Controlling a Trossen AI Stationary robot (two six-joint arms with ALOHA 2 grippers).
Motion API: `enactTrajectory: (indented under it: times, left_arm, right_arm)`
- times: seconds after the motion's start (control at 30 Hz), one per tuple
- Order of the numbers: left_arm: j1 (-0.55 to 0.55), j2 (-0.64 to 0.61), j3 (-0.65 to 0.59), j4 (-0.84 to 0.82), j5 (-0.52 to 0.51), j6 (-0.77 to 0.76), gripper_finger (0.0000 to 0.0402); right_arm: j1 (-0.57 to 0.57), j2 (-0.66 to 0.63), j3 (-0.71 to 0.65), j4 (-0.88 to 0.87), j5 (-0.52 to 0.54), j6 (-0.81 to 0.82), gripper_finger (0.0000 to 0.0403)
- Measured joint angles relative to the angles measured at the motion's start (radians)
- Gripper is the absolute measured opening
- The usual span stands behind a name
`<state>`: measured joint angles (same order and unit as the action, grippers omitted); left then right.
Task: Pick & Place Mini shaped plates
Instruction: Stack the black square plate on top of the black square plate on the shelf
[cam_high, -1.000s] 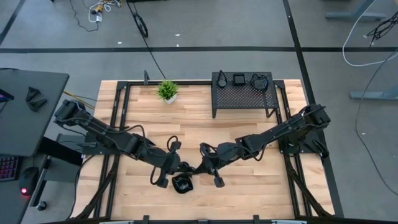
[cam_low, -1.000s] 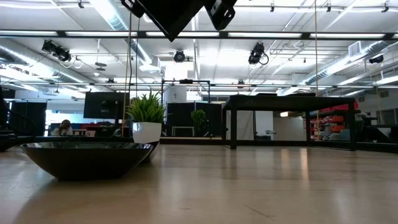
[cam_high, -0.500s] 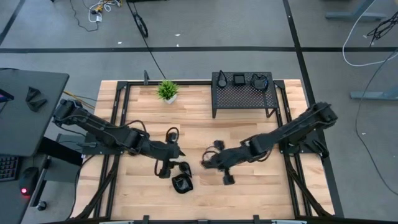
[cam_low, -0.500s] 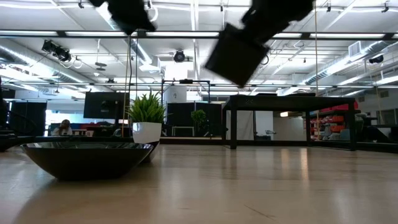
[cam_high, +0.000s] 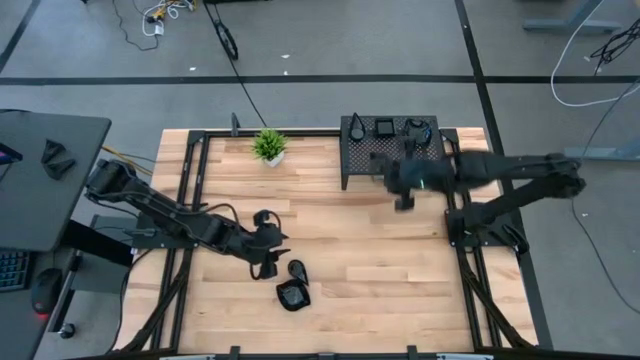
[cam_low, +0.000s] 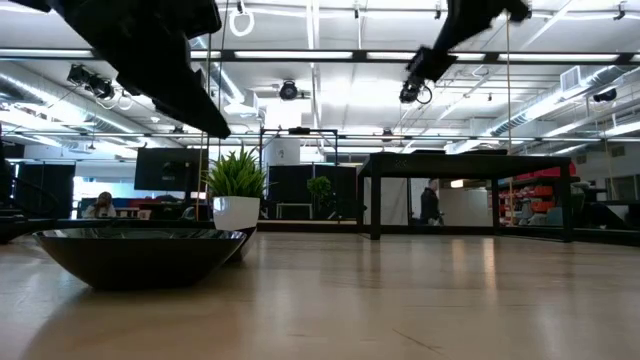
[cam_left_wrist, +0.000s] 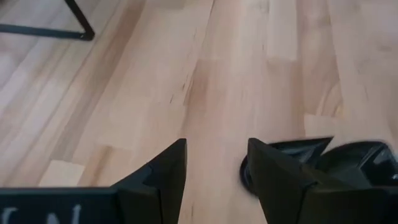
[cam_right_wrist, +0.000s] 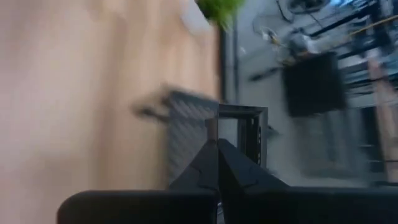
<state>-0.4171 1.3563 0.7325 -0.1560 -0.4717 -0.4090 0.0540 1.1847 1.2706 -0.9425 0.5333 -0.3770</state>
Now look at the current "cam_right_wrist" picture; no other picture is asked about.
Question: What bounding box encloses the black looped floor cable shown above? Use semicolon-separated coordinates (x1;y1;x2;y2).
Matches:
248;65;282;82

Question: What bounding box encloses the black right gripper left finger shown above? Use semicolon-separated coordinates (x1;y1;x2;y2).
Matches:
57;139;218;224

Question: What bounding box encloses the large black monitor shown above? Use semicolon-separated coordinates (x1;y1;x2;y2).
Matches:
282;52;348;118

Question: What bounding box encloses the green plant in white pot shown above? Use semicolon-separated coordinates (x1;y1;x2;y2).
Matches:
178;0;246;35

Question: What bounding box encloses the black perforated metal shelf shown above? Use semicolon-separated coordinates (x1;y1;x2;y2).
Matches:
133;88;220;187

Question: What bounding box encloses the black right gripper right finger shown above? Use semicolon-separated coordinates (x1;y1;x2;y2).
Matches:
218;139;398;224

